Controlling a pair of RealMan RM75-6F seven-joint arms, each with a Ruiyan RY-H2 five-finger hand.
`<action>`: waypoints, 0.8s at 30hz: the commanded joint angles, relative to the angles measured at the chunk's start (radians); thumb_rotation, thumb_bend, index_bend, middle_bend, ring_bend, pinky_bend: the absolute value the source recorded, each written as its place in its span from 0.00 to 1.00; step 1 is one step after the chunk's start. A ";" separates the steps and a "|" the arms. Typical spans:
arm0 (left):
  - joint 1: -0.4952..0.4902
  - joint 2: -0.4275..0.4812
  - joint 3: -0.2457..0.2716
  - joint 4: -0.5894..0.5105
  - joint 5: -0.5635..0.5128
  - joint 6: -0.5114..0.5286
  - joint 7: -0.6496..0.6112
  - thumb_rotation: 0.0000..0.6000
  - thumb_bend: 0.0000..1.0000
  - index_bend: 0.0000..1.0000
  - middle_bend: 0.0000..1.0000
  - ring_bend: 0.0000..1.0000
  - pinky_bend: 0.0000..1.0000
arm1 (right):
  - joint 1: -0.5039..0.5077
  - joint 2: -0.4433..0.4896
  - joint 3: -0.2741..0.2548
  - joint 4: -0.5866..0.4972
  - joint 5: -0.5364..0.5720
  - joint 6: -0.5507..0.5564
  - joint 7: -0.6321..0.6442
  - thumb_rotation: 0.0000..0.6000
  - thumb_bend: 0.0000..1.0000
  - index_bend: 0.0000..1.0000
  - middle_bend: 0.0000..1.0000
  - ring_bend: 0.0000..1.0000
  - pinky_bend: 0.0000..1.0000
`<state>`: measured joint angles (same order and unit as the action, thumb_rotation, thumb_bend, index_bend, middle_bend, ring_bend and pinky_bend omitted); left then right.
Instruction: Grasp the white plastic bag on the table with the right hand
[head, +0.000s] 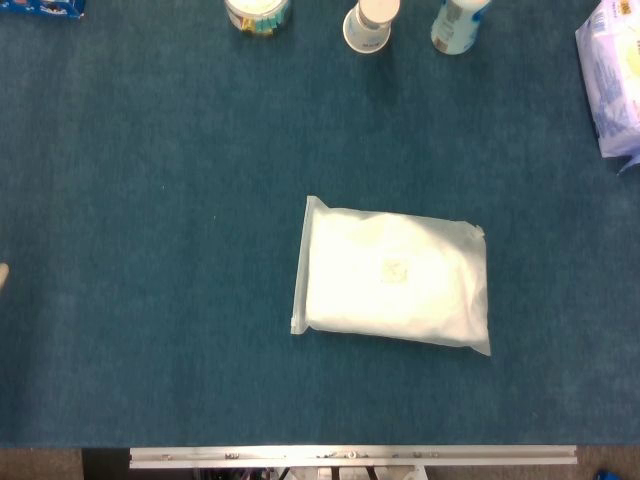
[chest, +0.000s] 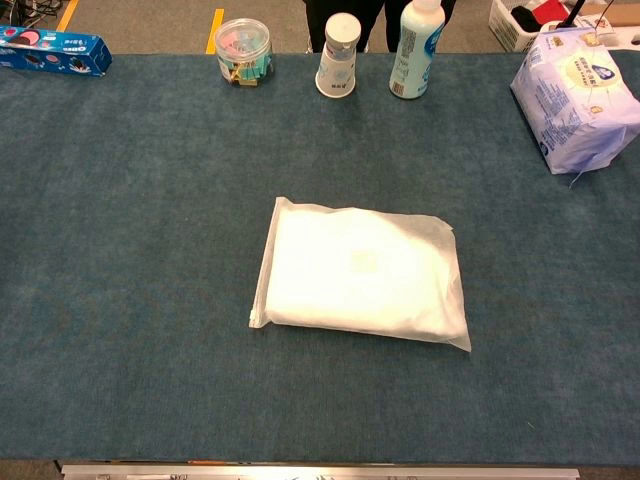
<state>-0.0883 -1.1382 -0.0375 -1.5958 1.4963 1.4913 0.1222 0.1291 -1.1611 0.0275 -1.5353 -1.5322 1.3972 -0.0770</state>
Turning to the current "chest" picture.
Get person in black trousers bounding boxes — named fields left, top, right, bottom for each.
left=302, top=0, right=457, bottom=54

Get blue Oreo cookie box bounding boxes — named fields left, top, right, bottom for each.
left=0, top=25, right=114, bottom=78

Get white plastic-wrapped soft package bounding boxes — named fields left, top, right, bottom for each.
left=248, top=196, right=473, bottom=353

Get white paper cup bottle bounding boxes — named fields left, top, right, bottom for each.
left=314, top=13, right=362, bottom=98

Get silver aluminium table rail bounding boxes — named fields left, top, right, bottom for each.
left=59, top=463, right=581, bottom=480

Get lavender tissue pack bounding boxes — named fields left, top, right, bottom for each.
left=509, top=27, right=640, bottom=176

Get white plastic basket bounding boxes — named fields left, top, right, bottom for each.
left=487, top=0, right=576, bottom=54

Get light blue white plastic bottle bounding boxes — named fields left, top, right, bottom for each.
left=389, top=0, right=447, bottom=100

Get blue felt table cloth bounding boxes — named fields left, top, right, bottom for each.
left=0, top=48, right=640, bottom=470

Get clear jar of binder clips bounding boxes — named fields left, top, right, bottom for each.
left=214, top=18, right=274, bottom=87

